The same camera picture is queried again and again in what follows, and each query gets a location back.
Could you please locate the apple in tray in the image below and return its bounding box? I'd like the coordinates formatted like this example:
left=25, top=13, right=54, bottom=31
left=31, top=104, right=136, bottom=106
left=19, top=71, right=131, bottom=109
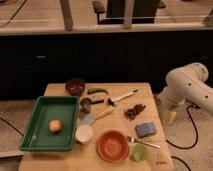
left=49, top=120, right=62, bottom=133

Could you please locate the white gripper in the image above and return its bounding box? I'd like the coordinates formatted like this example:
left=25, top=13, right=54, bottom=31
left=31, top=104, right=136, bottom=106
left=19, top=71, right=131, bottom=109
left=157, top=87, right=183, bottom=126

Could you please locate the black office chair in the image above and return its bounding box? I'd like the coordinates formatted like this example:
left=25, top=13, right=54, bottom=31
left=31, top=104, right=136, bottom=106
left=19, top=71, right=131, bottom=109
left=92, top=0, right=166, bottom=25

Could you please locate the black cable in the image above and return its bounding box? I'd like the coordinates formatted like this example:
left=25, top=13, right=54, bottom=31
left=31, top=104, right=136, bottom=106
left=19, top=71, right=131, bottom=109
left=165, top=105, right=200, bottom=150

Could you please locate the white paper cup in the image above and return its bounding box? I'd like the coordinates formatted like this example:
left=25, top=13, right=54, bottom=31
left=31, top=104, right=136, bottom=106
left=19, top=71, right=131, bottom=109
left=75, top=124, right=93, bottom=144

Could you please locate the dark red grape bunch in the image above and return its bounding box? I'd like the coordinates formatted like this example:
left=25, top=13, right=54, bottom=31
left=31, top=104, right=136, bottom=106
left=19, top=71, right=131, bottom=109
left=124, top=104, right=146, bottom=120

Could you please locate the green cucumber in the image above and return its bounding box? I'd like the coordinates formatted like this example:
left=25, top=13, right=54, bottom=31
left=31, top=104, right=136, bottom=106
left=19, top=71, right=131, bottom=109
left=87, top=88, right=108, bottom=95

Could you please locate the dark red bowl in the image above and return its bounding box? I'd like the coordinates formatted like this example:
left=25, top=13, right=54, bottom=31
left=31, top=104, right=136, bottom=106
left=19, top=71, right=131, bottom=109
left=65, top=78, right=85, bottom=96

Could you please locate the silver fork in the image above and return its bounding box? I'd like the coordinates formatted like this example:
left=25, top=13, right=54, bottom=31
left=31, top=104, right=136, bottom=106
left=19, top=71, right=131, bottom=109
left=126, top=136, right=160, bottom=148

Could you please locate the green plastic tray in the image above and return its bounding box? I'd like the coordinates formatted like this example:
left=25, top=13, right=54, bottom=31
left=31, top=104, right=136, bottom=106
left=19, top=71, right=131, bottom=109
left=19, top=96, right=79, bottom=151

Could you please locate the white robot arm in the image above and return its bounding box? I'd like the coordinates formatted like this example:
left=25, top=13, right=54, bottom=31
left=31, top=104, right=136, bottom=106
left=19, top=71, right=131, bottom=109
left=158, top=63, right=213, bottom=126

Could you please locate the blue sponge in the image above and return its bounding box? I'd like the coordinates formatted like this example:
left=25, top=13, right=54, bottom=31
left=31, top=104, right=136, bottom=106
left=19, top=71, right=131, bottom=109
left=135, top=122, right=157, bottom=138

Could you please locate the orange bowl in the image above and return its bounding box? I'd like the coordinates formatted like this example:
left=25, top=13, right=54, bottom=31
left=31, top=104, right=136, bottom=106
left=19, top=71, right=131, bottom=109
left=96, top=130, right=129, bottom=163

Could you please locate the green cup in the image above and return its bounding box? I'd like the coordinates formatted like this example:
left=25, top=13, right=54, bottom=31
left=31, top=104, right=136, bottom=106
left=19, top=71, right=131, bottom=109
left=131, top=144, right=148, bottom=162

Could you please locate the white dish brush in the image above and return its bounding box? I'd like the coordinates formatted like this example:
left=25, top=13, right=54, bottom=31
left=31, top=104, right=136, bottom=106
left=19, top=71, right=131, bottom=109
left=107, top=89, right=138, bottom=106

